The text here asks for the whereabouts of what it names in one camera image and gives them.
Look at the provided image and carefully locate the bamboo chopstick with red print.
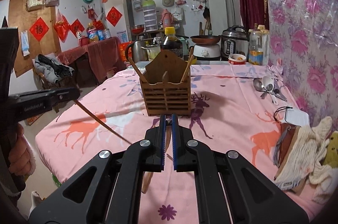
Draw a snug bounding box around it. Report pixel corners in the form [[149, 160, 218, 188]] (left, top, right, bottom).
[[74, 99, 132, 145]]

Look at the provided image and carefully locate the left hand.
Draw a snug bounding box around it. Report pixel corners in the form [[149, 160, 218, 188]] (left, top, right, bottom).
[[9, 123, 36, 177]]

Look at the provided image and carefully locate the brown wooden utensil holder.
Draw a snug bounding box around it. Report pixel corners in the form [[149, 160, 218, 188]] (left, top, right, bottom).
[[140, 50, 191, 116]]

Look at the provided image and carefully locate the grey jacket on chair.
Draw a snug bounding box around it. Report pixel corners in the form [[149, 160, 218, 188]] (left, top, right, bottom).
[[34, 54, 75, 84]]

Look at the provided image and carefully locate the stainless electric kettle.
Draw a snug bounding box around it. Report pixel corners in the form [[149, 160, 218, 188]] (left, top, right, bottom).
[[125, 40, 148, 63]]

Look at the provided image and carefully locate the steel pot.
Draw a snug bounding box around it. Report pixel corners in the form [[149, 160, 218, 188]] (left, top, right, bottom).
[[142, 45, 161, 61]]

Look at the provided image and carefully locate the red cloth covered side table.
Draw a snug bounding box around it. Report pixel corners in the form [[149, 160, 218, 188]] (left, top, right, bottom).
[[57, 37, 126, 83]]

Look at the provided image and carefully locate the dark soy sauce bottle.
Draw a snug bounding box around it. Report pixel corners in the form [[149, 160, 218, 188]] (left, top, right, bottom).
[[162, 27, 183, 59]]

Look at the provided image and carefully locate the white induction cooker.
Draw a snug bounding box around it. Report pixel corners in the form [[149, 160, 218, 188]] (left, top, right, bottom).
[[193, 43, 221, 61]]

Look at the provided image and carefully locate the metal spoon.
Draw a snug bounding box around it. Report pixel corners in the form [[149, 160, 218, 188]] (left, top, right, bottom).
[[253, 78, 287, 102]]

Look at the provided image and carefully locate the yellow oil bottle on side table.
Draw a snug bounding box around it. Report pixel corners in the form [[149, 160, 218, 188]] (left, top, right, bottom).
[[86, 23, 99, 42]]

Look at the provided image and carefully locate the copper frying pan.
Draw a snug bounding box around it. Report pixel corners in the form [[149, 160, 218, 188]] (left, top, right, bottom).
[[190, 35, 221, 45]]

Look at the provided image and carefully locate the red white bowl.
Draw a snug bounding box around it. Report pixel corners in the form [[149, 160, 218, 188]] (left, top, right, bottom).
[[228, 54, 246, 65]]

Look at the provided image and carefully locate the white ceramic spoon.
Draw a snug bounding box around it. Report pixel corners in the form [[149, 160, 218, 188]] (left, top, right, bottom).
[[261, 76, 279, 106]]

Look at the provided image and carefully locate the cream knitted cloth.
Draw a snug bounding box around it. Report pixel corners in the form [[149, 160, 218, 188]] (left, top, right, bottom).
[[274, 117, 337, 205]]

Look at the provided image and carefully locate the pink thermos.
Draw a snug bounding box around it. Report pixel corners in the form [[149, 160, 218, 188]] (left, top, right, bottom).
[[161, 9, 174, 29]]

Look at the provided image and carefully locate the white face mask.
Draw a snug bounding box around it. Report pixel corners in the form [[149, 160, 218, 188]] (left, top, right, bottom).
[[273, 106, 310, 127]]

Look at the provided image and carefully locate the silver pressure cooker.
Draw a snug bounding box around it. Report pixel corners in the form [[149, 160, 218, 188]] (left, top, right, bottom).
[[221, 25, 249, 61]]

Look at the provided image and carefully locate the stacked steamer with green lid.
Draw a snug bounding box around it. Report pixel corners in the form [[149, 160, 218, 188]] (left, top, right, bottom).
[[142, 0, 158, 31]]

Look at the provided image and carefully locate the white refrigerator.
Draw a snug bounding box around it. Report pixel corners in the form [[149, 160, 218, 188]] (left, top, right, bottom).
[[102, 0, 135, 43]]

